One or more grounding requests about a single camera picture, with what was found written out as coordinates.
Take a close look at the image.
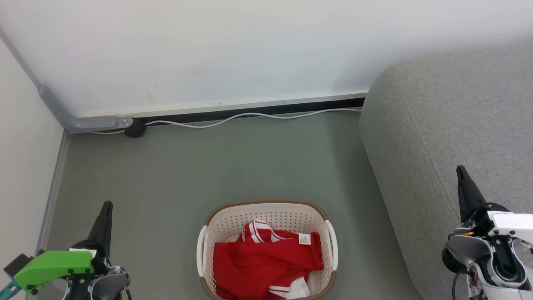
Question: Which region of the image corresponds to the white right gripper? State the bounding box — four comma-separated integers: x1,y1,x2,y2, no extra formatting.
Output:
456,165,533,245

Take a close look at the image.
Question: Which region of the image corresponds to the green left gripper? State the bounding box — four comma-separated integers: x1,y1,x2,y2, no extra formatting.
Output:
14,201,114,293

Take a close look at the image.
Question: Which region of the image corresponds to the red garment striped white trim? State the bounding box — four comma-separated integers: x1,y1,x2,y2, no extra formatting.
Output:
213,220,324,300

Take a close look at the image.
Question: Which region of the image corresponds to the grey fabric sofa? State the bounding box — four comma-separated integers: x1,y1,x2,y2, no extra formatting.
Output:
359,42,533,300

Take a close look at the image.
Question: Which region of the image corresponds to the grey side skirting strip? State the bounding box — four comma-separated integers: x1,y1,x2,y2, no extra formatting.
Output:
35,131,70,253

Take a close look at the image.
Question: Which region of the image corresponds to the cream perforated laundry basket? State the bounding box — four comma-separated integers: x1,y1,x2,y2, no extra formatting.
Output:
197,199,339,300

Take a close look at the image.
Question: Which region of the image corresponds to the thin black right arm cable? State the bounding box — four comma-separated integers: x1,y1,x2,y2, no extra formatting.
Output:
452,269,473,300

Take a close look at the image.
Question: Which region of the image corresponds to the grey wall conduit pipe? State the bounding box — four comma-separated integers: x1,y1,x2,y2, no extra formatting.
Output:
0,27,134,135

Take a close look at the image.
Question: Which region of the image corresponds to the teal left cable connector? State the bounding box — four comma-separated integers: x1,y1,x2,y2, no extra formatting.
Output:
0,281,20,298

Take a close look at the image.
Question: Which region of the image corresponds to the white power cable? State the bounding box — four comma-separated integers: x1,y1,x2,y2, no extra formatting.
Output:
90,107,362,135

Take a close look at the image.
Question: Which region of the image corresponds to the white wall skirting strip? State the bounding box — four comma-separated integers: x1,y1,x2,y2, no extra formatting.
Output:
77,89,369,119

